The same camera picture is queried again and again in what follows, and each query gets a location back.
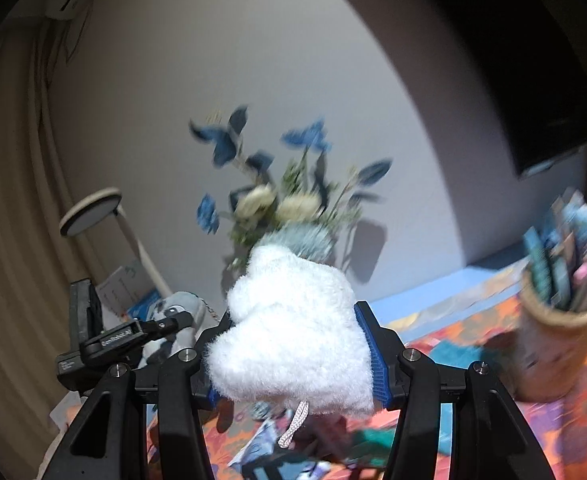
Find beige pen holder cup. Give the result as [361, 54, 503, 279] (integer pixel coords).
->
[516, 265, 587, 403]

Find black television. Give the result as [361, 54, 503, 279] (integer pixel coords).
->
[393, 0, 587, 178]

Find floral tablecloth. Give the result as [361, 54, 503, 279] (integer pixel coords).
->
[146, 260, 587, 480]

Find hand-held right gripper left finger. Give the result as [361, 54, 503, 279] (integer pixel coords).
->
[38, 310, 234, 480]

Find bundle of pens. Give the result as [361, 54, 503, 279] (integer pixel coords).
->
[521, 187, 587, 311]

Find white paper sheets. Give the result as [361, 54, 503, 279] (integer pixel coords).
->
[96, 265, 164, 321]

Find blue and white flower bouquet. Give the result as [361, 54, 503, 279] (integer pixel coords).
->
[188, 105, 394, 281]

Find beige curtain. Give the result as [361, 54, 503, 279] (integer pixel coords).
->
[0, 15, 104, 461]

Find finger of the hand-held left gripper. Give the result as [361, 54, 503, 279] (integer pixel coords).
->
[138, 310, 195, 346]

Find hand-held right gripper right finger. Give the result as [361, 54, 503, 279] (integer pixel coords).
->
[353, 301, 547, 480]

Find white round floor lamp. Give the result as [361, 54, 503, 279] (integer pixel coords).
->
[58, 187, 174, 301]

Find teal knitted cloth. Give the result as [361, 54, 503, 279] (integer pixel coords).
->
[348, 425, 454, 463]

